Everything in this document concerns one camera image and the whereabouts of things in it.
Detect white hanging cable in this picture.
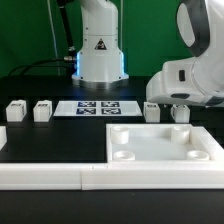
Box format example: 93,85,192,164
46,0,62,76
119,0,124,51

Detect white U-shaped obstacle fence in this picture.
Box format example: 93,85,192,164
0,123,224,191

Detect white hanging cable left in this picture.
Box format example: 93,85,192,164
46,0,62,76

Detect white square table top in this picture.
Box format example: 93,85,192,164
106,124,224,162

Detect white marker base plate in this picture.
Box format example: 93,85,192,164
54,101,142,117

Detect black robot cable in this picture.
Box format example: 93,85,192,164
7,58,78,78

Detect white hanging cable right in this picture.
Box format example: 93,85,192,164
119,0,124,51

